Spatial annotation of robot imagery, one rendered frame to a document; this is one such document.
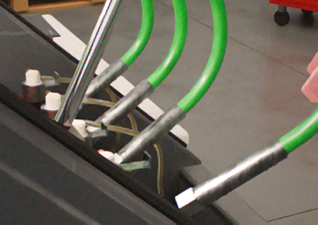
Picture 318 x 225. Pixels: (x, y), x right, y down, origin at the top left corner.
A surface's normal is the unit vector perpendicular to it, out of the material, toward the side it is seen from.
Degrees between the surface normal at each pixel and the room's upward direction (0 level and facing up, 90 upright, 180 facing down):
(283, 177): 0
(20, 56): 90
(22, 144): 90
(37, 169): 90
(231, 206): 0
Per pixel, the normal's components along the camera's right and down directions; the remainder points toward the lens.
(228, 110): -0.01, -0.92
